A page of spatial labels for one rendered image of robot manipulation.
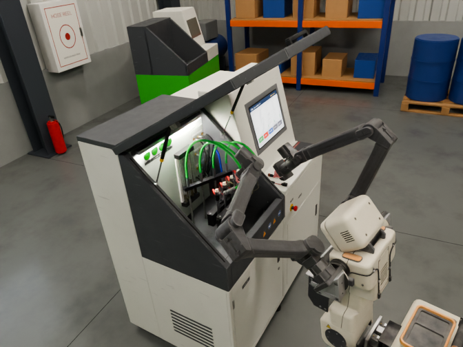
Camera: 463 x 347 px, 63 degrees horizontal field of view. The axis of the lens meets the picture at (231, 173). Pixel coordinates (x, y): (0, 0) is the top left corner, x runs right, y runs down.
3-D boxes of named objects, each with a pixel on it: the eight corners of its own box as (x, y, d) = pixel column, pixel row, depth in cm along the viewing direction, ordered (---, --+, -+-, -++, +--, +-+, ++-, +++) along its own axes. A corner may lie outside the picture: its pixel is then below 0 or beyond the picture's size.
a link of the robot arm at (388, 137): (395, 139, 143) (405, 130, 150) (363, 122, 149) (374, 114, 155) (352, 219, 172) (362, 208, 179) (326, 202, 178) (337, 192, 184)
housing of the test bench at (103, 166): (162, 345, 257) (114, 144, 182) (131, 328, 271) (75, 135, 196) (257, 228, 360) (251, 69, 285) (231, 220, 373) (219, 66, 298)
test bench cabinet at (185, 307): (237, 385, 230) (228, 292, 191) (162, 345, 257) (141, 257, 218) (284, 303, 281) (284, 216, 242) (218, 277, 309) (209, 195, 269)
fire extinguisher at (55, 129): (61, 155, 522) (49, 118, 495) (53, 153, 528) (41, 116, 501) (70, 149, 535) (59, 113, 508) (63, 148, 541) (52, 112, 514)
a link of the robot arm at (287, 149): (302, 160, 178) (311, 153, 183) (286, 140, 179) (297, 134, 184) (286, 171, 187) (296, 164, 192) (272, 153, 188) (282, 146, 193)
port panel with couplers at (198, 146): (199, 177, 240) (193, 132, 224) (195, 176, 242) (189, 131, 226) (211, 168, 249) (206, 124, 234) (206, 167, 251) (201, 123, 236)
